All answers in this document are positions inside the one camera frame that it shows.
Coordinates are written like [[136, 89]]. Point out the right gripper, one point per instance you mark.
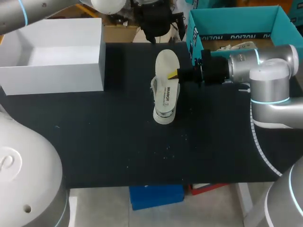
[[213, 69]]

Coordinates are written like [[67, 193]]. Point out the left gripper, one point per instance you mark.
[[154, 16]]

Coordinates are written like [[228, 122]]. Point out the white shoe insole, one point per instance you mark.
[[166, 61]]

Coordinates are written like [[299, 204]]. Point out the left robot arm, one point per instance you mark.
[[23, 165]]

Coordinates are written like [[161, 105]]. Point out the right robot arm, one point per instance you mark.
[[270, 87]]

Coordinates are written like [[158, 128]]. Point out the white shoebox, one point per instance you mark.
[[47, 78]]

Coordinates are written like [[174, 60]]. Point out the cardboard box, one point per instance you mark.
[[118, 34]]

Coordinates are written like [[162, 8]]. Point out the teal box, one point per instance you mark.
[[236, 21]]

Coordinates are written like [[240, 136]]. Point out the red box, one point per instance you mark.
[[208, 188]]

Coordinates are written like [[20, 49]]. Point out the blue box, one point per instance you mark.
[[156, 196]]

